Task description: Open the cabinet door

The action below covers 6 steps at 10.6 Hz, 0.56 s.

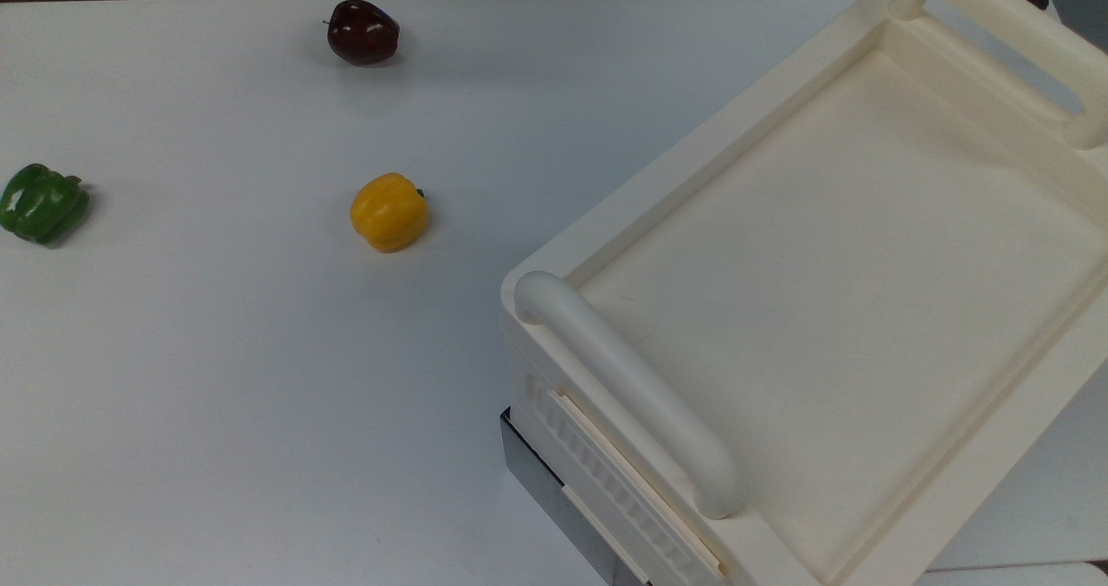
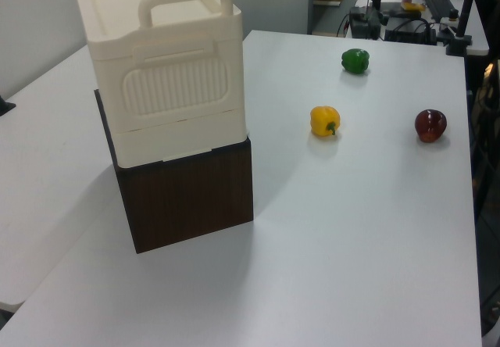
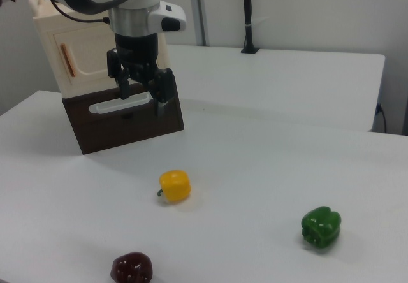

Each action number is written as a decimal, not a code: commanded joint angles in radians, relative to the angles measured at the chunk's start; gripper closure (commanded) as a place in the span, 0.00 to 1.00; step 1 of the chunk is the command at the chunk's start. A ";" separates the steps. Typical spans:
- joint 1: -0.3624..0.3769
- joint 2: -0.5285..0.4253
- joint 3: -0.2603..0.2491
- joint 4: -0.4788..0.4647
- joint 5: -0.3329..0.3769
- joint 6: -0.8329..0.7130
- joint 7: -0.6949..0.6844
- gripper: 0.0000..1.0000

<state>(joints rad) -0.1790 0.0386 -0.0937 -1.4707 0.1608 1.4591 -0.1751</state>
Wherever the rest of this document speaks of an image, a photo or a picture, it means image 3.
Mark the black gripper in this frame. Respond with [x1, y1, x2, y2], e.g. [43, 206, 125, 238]
[106, 33, 176, 117]

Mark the cream cabinet door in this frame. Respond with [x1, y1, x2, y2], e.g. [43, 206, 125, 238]
[47, 24, 111, 87]

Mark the copper door handle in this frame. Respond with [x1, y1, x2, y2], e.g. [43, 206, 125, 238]
[59, 43, 76, 78]

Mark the cream plastic cabinet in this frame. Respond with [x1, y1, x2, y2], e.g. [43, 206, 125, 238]
[29, 0, 171, 101]

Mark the dark brown drawer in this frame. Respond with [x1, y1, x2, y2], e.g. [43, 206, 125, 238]
[61, 83, 186, 156]

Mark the yellow bell pepper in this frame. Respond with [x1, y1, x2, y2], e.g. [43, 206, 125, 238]
[156, 169, 193, 205]

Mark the dark red apple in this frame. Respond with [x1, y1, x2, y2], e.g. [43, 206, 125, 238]
[110, 251, 154, 283]

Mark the green bell pepper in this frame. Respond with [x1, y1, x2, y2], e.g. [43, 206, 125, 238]
[300, 205, 342, 249]

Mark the white drawer handle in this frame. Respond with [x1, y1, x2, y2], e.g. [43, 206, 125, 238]
[89, 92, 152, 116]

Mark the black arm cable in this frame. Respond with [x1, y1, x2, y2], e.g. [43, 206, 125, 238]
[48, 0, 111, 24]

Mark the black camera pole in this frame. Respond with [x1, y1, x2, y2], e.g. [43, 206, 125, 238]
[240, 0, 261, 55]

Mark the black wall cable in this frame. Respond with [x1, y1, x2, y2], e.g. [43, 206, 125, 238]
[375, 103, 388, 134]

